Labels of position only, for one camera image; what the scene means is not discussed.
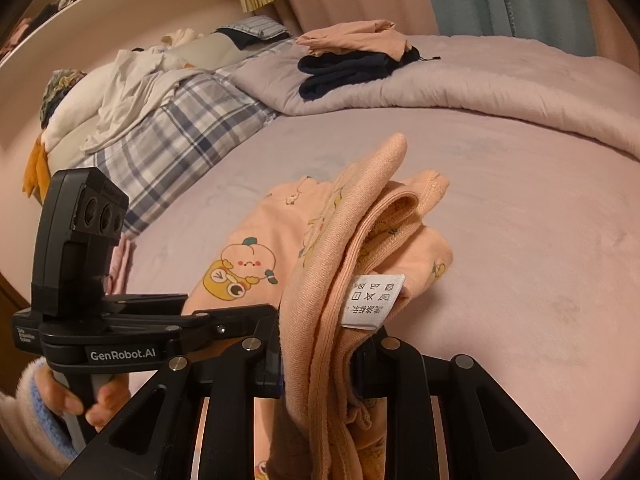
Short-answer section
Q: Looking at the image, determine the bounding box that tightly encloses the peach cartoon print shirt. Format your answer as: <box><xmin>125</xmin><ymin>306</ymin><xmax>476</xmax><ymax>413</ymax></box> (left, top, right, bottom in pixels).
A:
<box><xmin>182</xmin><ymin>132</ymin><xmax>455</xmax><ymax>480</ymax></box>

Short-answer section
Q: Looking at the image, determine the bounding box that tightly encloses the person's left hand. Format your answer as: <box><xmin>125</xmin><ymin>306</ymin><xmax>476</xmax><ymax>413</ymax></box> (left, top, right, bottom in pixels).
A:
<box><xmin>42</xmin><ymin>372</ymin><xmax>132</xmax><ymax>431</ymax></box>

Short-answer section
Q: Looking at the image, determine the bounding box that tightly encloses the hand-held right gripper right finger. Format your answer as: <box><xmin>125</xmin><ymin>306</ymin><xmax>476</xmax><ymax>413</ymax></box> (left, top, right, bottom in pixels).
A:
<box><xmin>351</xmin><ymin>330</ymin><xmax>581</xmax><ymax>480</ymax></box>

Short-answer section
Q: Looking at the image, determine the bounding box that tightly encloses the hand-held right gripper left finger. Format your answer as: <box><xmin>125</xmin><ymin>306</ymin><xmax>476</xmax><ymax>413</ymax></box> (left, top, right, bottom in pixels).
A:
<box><xmin>60</xmin><ymin>332</ymin><xmax>283</xmax><ymax>480</ymax></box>

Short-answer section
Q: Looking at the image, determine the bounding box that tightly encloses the blue plaid bedding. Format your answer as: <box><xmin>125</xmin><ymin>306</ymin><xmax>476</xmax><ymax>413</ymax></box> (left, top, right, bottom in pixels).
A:
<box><xmin>82</xmin><ymin>40</ymin><xmax>278</xmax><ymax>238</ymax></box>

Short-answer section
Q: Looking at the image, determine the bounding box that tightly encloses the multicolour knit item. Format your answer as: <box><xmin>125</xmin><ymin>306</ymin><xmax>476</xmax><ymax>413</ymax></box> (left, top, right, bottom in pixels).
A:
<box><xmin>39</xmin><ymin>69</ymin><xmax>88</xmax><ymax>131</ymax></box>

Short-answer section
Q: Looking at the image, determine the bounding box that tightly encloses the blue striped pillow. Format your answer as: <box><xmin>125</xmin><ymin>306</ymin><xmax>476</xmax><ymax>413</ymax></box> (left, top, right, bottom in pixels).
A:
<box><xmin>215</xmin><ymin>15</ymin><xmax>293</xmax><ymax>51</ymax></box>

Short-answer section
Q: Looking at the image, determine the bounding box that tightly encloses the grey quilt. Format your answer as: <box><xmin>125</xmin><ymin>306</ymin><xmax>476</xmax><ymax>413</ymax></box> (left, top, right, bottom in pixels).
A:
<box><xmin>227</xmin><ymin>32</ymin><xmax>640</xmax><ymax>156</ymax></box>

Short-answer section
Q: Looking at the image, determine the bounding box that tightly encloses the person's left forearm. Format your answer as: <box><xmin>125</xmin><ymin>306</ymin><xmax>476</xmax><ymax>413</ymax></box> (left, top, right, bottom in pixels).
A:
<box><xmin>0</xmin><ymin>360</ymin><xmax>78</xmax><ymax>466</ymax></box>

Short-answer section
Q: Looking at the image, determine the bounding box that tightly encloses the orange cloth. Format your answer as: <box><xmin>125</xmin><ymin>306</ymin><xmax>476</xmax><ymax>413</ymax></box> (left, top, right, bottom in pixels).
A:
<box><xmin>21</xmin><ymin>132</ymin><xmax>53</xmax><ymax>206</ymax></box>

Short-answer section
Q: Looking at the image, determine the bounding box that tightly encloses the white cabinet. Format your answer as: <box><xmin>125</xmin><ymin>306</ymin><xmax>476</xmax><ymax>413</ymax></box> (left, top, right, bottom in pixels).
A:
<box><xmin>0</xmin><ymin>0</ymin><xmax>236</xmax><ymax>68</ymax></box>

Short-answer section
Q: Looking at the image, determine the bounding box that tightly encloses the white crumpled cloth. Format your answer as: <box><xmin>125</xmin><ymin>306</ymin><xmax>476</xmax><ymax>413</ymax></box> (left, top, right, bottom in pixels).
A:
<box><xmin>45</xmin><ymin>49</ymin><xmax>201</xmax><ymax>156</ymax></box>

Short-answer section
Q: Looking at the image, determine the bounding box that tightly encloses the folded navy garment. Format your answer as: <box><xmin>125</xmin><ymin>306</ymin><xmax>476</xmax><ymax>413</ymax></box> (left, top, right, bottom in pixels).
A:
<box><xmin>298</xmin><ymin>45</ymin><xmax>443</xmax><ymax>101</ymax></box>

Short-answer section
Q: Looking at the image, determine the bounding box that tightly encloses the pink bed sheet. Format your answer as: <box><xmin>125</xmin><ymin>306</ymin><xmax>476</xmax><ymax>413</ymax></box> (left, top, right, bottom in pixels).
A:
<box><xmin>115</xmin><ymin>105</ymin><xmax>640</xmax><ymax>480</ymax></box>

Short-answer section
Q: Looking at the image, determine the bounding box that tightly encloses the small pink cloth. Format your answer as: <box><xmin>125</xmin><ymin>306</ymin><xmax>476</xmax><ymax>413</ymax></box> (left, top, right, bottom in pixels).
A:
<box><xmin>110</xmin><ymin>237</ymin><xmax>137</xmax><ymax>293</ymax></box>

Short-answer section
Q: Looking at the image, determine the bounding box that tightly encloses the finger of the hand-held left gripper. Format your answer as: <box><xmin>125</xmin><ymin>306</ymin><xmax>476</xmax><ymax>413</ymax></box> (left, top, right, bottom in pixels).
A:
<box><xmin>107</xmin><ymin>292</ymin><xmax>188</xmax><ymax>317</ymax></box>
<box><xmin>172</xmin><ymin>304</ymin><xmax>280</xmax><ymax>353</ymax></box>

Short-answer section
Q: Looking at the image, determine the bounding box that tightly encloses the folded peach garment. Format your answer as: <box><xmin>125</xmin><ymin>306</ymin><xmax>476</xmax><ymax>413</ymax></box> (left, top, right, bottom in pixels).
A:
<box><xmin>295</xmin><ymin>19</ymin><xmax>412</xmax><ymax>61</ymax></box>

